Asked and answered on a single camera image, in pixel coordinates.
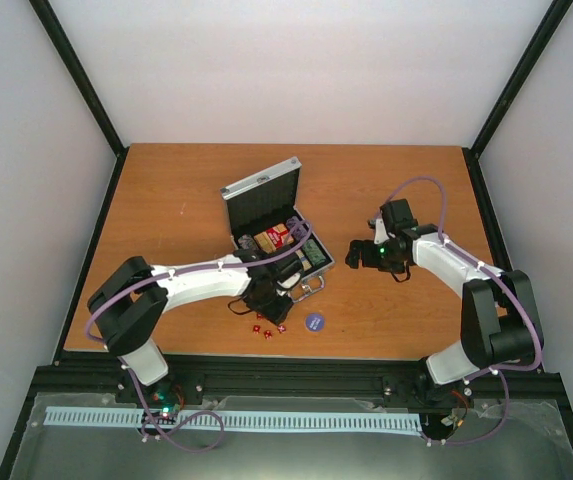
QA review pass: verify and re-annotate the blue white poker chip stack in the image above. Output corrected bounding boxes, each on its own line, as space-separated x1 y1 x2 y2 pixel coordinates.
237 234 259 250

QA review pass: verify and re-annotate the green poker chip stack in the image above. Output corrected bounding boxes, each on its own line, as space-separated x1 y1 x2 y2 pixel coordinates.
303 239 326 267

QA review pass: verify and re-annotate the white slotted cable duct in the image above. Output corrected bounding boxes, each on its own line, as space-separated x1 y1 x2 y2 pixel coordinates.
43 406 422 436

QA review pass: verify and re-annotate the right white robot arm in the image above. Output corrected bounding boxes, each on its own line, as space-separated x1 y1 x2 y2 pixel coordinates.
345 199 543 386

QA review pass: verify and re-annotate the blue playing card deck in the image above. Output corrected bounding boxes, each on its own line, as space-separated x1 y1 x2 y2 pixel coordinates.
297 250 312 272

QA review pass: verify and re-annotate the red playing card deck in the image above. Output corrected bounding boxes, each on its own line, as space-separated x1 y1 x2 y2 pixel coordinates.
253 223 294 253

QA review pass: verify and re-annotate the aluminium poker case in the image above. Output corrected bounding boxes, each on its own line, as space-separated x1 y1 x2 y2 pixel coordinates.
220 157 335 302

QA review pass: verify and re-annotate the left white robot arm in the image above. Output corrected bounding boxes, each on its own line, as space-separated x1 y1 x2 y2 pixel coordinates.
86 249 304 403

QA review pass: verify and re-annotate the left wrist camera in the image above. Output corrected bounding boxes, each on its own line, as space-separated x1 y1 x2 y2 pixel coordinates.
276 272 301 292

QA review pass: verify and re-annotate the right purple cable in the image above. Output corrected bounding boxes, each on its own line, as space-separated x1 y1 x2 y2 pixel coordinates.
370 175 547 447

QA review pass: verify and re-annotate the blue small blind button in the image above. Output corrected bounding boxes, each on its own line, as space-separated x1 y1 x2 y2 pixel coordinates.
305 313 325 332

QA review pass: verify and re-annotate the purple poker chip stack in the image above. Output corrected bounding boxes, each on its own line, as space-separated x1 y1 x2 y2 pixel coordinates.
285 216 309 241

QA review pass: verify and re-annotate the black aluminium frame rail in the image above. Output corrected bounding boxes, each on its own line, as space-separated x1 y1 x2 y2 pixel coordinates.
30 352 565 416

